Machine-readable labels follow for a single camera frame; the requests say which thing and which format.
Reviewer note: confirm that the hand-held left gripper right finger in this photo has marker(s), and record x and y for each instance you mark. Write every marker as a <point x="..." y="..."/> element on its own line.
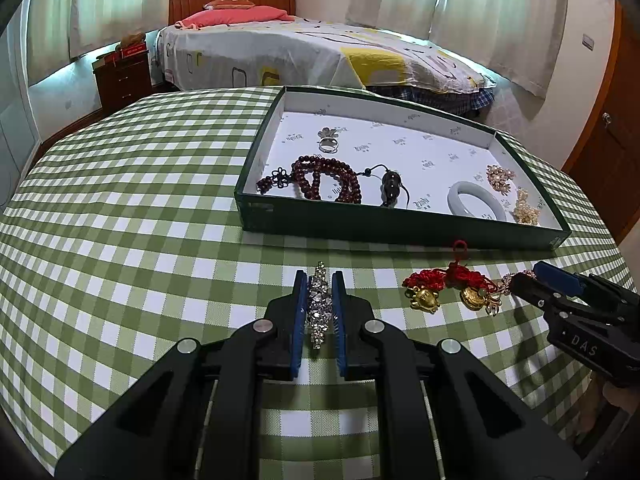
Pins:
<point x="339" y="320"/>

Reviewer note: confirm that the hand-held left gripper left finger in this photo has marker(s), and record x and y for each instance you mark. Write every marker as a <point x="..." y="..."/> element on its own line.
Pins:
<point x="300" y="320"/>

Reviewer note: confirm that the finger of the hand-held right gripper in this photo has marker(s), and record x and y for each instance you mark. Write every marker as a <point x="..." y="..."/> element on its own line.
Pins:
<point x="530" y="288"/>
<point x="560" y="278"/>

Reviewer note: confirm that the rhinestone hair clip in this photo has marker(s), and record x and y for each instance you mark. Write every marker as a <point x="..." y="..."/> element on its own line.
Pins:
<point x="318" y="305"/>

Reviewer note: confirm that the red knot gold charm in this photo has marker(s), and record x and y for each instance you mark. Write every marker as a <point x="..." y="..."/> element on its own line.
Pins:
<point x="425" y="294"/>
<point x="475" y="292"/>

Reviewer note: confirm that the white jade bangle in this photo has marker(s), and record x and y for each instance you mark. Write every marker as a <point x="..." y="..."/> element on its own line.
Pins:
<point x="457" y="200"/>

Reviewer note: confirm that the gold flower brooch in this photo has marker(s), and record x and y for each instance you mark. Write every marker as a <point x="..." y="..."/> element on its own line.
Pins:
<point x="500" y="177"/>

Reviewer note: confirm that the silver flower brooch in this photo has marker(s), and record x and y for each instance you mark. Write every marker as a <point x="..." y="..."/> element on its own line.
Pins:
<point x="327" y="132"/>

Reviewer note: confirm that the dark green shallow box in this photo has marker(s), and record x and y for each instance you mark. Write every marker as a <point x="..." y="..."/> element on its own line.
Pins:
<point x="400" y="140"/>

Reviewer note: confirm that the brown wooden door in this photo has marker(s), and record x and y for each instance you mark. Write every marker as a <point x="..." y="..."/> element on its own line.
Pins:
<point x="610" y="160"/>

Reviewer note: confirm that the green checked tablecloth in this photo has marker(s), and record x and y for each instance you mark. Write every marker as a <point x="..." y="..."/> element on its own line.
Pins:
<point x="150" y="235"/>

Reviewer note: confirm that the patterned white bedsheet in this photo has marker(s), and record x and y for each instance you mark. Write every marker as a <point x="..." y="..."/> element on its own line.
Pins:
<point x="300" y="55"/>

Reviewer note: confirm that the dark wooden nightstand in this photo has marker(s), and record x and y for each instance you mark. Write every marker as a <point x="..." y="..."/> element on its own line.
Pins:
<point x="125" y="82"/>

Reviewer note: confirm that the pink pillow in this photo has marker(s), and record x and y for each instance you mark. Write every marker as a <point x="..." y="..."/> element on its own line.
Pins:
<point x="235" y="16"/>

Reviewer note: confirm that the red box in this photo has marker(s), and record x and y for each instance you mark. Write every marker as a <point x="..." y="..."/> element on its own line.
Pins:
<point x="131" y="51"/>

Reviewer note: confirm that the small red cushion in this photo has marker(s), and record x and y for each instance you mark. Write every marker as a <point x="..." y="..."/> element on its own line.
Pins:
<point x="225" y="4"/>

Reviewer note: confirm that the brown plush toy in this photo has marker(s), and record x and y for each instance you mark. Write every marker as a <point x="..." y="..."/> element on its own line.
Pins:
<point x="133" y="39"/>

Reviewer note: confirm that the glass wardrobe door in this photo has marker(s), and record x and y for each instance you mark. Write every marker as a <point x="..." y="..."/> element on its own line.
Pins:
<point x="15" y="110"/>

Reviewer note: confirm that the wall light switch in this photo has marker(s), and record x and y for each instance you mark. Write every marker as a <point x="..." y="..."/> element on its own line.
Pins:
<point x="588" y="41"/>

